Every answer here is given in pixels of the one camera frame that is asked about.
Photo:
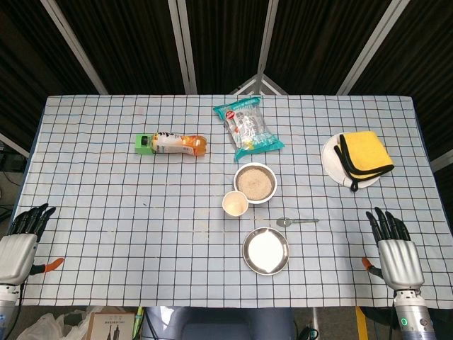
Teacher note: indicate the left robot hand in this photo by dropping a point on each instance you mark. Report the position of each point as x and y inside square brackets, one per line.
[16, 253]

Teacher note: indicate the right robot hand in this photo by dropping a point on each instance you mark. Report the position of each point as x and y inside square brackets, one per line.
[400, 258]

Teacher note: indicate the metal spoon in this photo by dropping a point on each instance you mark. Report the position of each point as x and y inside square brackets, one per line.
[283, 222]

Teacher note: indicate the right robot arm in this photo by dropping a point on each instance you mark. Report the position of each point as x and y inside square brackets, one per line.
[412, 317]

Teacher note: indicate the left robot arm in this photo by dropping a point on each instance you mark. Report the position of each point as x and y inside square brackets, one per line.
[7, 308]

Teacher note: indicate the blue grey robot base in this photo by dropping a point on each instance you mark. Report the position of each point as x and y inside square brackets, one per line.
[219, 324]

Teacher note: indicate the white plate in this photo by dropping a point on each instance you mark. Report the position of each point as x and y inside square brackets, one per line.
[332, 159]

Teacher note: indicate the metal plate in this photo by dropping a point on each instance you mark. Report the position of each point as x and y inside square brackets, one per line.
[265, 250]

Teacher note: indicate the white paper cup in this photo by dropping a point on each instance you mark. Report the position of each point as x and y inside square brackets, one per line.
[234, 204]

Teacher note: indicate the metal bowl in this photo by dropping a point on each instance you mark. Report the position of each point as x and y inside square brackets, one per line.
[238, 193]

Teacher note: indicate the white plastic bag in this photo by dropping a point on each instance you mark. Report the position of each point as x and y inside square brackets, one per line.
[70, 327]

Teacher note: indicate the yellow cloth with black trim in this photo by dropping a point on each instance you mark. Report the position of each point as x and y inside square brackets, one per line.
[366, 148]

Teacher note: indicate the cardboard box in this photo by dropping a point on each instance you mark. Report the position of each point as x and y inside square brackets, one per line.
[109, 327]

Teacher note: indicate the blue checked tablecloth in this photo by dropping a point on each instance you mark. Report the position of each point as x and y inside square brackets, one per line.
[141, 230]

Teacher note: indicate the orange drink bottle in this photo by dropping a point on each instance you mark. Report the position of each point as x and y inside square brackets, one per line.
[180, 144]

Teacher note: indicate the teal snack bag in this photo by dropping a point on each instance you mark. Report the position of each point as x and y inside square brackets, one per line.
[247, 129]

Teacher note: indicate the white frame post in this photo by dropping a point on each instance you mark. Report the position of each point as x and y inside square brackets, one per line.
[76, 44]
[266, 35]
[371, 44]
[182, 42]

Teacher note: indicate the white triangular frame foot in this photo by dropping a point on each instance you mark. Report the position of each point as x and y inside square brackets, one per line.
[253, 85]

